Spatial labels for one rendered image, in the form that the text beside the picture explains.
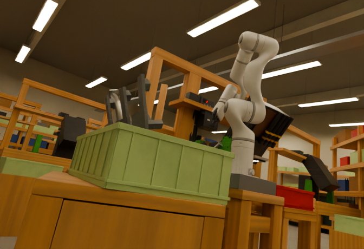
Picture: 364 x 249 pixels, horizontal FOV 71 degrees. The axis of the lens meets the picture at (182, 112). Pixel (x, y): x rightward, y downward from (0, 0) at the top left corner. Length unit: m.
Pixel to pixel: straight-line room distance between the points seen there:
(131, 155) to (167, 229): 0.22
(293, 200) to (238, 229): 0.69
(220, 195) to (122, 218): 0.32
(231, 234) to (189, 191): 0.47
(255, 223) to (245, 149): 0.35
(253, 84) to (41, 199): 1.12
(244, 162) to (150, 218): 0.73
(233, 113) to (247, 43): 0.39
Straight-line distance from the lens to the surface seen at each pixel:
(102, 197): 0.69
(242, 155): 1.34
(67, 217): 0.69
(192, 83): 2.40
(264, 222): 1.34
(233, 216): 1.20
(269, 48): 1.51
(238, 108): 1.38
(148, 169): 0.72
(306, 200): 1.88
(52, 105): 11.75
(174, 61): 2.36
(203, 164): 0.81
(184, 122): 2.28
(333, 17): 5.94
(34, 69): 11.89
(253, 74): 1.45
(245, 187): 1.21
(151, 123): 0.84
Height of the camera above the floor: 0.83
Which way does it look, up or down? 15 degrees up
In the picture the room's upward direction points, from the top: 10 degrees clockwise
